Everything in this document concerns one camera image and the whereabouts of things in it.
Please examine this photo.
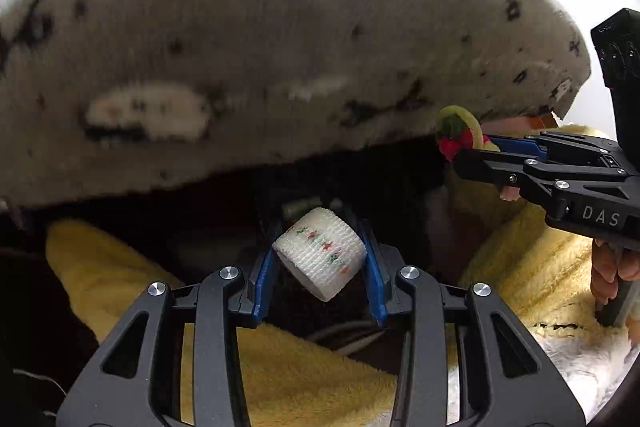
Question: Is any white fluffy cloth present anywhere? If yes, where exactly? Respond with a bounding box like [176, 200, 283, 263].
[447, 332, 631, 427]

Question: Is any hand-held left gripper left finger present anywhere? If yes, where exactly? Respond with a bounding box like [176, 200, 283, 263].
[55, 219, 281, 427]

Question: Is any dark bin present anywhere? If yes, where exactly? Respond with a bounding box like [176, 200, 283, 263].
[165, 142, 466, 358]

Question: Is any pink yellow crochet toy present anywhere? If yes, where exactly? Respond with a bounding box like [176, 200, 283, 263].
[437, 105, 523, 204]

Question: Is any white cable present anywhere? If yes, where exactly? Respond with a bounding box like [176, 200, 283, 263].
[305, 321, 381, 355]

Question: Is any yellow fleece cloth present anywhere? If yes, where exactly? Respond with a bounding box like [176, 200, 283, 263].
[45, 122, 626, 427]

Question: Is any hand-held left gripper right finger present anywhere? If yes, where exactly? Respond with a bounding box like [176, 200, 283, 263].
[357, 217, 586, 427]

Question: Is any white bandage tape roll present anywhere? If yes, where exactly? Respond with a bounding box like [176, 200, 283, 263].
[271, 207, 368, 303]

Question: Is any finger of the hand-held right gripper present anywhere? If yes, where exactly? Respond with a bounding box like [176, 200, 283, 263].
[482, 131, 623, 170]
[452, 148, 571, 208]

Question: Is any person's right hand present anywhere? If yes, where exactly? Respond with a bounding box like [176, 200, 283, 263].
[590, 239, 628, 308]

